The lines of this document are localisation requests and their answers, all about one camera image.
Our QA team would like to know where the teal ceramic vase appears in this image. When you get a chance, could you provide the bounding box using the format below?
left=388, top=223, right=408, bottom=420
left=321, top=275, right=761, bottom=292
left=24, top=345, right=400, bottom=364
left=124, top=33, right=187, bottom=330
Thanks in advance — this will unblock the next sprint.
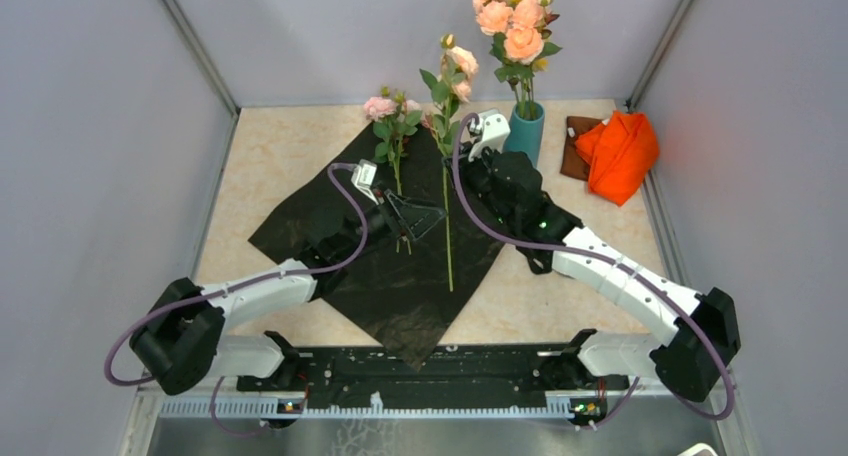
left=503, top=102, right=546, bottom=168

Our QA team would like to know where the orange cloth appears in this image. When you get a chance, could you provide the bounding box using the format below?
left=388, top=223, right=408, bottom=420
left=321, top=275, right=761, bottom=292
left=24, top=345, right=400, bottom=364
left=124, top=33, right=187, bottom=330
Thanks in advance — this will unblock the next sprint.
left=575, top=111, right=660, bottom=206

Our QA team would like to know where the brown cloth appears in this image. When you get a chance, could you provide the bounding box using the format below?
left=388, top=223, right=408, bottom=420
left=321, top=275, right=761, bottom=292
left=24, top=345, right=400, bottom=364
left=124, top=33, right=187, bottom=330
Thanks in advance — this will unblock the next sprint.
left=560, top=116, right=602, bottom=181

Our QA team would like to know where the aluminium frame post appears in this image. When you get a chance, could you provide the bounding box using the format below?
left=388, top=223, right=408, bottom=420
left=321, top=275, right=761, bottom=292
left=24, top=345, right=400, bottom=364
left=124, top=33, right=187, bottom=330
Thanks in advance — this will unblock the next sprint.
left=159, top=0, right=241, bottom=117
left=624, top=0, right=697, bottom=113

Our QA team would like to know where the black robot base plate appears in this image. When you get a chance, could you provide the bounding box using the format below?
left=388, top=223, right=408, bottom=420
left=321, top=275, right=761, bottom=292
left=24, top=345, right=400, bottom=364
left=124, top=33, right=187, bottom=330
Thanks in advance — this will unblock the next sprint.
left=236, top=330, right=630, bottom=410

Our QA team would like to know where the black wrapping paper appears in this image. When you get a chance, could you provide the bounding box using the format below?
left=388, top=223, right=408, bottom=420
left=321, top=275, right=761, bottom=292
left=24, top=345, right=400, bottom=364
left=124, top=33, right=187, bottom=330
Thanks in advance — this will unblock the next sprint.
left=248, top=121, right=511, bottom=373

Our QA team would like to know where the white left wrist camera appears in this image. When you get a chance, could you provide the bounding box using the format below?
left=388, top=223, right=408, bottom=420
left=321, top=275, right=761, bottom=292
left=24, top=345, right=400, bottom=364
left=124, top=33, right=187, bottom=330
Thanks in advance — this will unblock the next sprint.
left=351, top=159, right=380, bottom=204

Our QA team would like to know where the peach double rose stem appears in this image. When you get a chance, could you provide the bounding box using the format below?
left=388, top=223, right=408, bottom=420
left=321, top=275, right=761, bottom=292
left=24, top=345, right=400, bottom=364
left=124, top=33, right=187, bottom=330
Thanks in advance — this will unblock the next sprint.
left=491, top=0, right=561, bottom=121

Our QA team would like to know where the light pink rose stem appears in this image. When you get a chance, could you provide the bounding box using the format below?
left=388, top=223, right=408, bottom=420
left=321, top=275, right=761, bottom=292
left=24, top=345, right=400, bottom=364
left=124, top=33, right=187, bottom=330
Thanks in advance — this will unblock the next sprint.
left=419, top=33, right=479, bottom=292

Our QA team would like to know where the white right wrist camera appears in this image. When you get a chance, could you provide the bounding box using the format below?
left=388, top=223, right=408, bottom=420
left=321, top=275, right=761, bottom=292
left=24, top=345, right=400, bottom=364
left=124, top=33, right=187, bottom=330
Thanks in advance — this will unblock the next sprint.
left=467, top=109, right=510, bottom=161

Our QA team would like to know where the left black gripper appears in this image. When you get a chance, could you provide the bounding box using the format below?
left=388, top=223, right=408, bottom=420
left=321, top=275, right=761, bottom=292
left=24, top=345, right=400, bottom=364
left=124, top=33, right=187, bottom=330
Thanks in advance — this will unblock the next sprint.
left=335, top=181, right=448, bottom=262

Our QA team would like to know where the grey cable duct rail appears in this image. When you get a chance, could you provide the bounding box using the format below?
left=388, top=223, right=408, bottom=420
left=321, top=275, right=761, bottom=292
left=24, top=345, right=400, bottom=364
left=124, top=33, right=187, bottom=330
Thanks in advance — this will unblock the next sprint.
left=159, top=396, right=601, bottom=420

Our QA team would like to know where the pink flower bunch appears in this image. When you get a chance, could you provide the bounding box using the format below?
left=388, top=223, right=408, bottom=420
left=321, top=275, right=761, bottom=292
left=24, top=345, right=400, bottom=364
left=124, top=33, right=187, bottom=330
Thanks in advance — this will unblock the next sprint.
left=363, top=86, right=423, bottom=195

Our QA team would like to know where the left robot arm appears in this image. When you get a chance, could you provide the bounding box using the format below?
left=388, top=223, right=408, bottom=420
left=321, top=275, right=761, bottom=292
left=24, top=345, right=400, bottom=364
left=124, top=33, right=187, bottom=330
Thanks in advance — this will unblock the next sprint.
left=128, top=190, right=446, bottom=395

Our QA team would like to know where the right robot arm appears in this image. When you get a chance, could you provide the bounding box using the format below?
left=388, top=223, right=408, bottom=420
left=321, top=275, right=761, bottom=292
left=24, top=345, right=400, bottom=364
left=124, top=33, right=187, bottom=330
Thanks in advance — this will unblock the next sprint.
left=446, top=144, right=741, bottom=403

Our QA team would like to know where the right aluminium frame post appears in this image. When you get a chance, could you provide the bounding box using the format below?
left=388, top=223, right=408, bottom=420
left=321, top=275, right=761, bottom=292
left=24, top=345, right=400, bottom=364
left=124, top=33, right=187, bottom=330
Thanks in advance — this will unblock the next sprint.
left=624, top=0, right=697, bottom=113

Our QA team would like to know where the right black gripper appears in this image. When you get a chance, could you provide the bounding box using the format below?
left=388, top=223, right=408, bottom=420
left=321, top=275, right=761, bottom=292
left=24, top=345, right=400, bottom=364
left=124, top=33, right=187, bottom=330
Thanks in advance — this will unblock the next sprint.
left=443, top=138, right=516, bottom=229

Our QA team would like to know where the left aluminium frame post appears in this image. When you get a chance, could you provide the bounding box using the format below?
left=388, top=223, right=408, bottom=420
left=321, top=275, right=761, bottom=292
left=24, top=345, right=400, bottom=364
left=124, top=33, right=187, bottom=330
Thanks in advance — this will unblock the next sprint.
left=159, top=0, right=241, bottom=117

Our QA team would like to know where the peach rose stem in vase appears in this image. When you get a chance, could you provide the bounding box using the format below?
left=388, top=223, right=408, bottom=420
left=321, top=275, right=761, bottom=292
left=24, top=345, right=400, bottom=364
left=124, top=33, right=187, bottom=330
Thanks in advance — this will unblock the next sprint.
left=472, top=0, right=532, bottom=104

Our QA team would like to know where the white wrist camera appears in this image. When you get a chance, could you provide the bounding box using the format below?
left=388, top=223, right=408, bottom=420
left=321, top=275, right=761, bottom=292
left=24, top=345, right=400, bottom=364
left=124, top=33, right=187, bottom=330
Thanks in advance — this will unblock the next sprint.
left=351, top=159, right=380, bottom=204
left=467, top=109, right=510, bottom=161

